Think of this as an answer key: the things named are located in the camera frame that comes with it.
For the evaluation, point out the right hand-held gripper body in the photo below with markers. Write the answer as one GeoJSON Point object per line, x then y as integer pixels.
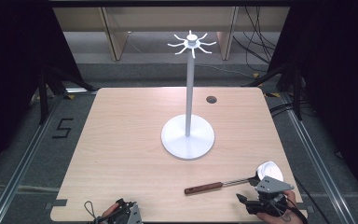
{"type": "Point", "coordinates": [273, 185]}

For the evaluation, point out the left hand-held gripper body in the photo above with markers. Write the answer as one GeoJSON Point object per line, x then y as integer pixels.
{"type": "Point", "coordinates": [127, 214]}

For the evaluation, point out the person's left hand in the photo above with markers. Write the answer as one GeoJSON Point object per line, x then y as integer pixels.
{"type": "Point", "coordinates": [109, 211]}

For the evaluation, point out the person's right hand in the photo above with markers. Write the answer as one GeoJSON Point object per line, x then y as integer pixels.
{"type": "Point", "coordinates": [292, 215]}

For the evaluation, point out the white hook stand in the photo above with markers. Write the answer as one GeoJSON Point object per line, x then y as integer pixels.
{"type": "Point", "coordinates": [187, 140]}

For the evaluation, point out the black metal stand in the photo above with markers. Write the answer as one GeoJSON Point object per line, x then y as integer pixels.
{"type": "Point", "coordinates": [48, 90]}
{"type": "Point", "coordinates": [295, 87]}

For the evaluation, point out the dark curtain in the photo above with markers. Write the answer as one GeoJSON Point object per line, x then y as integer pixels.
{"type": "Point", "coordinates": [15, 77]}
{"type": "Point", "coordinates": [338, 77]}

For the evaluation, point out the light wooden cabinet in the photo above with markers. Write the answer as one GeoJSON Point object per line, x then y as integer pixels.
{"type": "Point", "coordinates": [167, 18]}

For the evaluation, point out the aluminium floor rail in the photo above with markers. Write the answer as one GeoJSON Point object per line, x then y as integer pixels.
{"type": "Point", "coordinates": [317, 161]}
{"type": "Point", "coordinates": [21, 165]}

